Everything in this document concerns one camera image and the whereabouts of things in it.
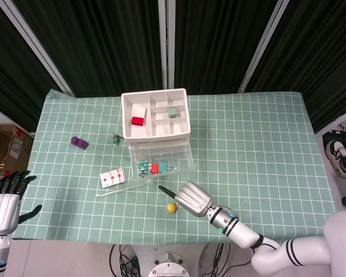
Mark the cardboard box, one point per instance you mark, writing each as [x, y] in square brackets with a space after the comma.
[3, 150]

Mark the white plastic drawer cabinet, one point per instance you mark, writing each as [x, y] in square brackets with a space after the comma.
[138, 132]

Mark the red block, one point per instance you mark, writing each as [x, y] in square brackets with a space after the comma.
[137, 121]

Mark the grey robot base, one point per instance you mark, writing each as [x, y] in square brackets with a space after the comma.
[168, 265]

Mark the black and white sneaker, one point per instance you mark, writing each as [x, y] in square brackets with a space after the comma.
[340, 158]

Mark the white frame post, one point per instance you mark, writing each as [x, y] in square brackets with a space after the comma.
[262, 46]
[37, 46]
[166, 43]

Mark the clear glass rod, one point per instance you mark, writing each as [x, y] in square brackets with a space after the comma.
[118, 191]

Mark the banded playing card deck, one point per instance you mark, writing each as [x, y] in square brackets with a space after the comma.
[113, 178]

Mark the white block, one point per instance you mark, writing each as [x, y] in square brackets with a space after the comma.
[140, 111]

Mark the black pleated curtain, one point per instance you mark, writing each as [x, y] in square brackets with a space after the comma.
[219, 43]
[11, 86]
[320, 57]
[103, 46]

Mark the teal binder clip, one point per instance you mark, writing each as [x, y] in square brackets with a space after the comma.
[164, 166]

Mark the keys with green tag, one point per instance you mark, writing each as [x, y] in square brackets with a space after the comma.
[116, 139]

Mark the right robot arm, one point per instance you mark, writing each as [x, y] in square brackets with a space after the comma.
[276, 251]

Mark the small green circuit board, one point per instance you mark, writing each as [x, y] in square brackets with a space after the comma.
[143, 168]

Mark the yellow rubber duck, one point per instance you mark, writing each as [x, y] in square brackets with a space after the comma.
[172, 208]

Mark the teal cube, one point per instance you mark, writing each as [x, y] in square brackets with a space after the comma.
[172, 113]

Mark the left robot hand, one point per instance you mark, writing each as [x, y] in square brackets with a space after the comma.
[3, 210]

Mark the green checkered tablecloth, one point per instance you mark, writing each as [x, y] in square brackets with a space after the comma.
[248, 144]

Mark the purple toy brick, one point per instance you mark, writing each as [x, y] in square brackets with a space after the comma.
[79, 142]

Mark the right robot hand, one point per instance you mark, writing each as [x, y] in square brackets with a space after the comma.
[193, 199]

